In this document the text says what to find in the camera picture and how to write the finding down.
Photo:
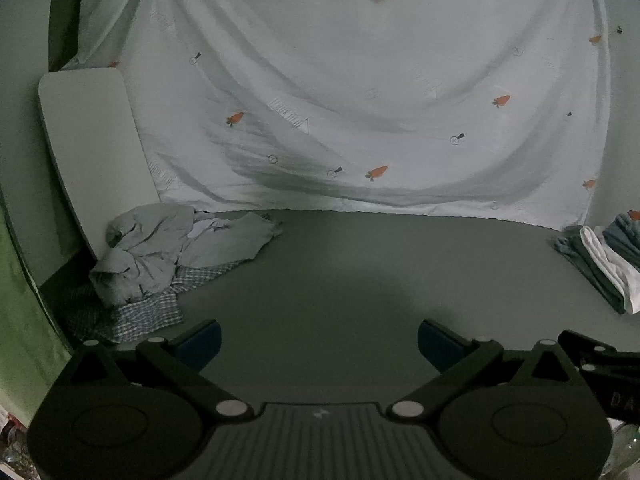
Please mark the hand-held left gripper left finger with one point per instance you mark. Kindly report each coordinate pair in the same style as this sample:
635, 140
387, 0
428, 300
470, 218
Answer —
202, 346

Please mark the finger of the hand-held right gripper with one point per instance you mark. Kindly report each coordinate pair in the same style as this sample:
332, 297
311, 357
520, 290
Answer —
582, 344

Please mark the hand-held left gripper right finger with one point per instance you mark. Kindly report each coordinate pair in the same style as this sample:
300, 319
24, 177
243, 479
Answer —
436, 344

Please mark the grey zip hoodie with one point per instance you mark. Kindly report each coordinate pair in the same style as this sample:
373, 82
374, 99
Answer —
145, 255

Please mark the blue checked shirt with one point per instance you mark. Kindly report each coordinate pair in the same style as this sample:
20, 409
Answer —
145, 317

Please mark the folded white garment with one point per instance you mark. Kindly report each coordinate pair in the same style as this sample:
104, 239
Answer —
612, 265

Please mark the folded blue garment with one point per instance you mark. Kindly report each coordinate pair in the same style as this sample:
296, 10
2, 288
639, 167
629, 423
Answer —
625, 240

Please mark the light blue garment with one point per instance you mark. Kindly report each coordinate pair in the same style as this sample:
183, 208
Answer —
205, 227

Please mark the green curtain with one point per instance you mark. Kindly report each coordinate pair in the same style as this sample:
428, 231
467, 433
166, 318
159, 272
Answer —
25, 310

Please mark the white board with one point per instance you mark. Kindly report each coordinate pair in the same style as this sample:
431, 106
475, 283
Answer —
90, 150

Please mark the carrot printed white sheet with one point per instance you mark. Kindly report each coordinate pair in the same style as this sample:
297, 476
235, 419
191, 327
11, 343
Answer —
350, 85

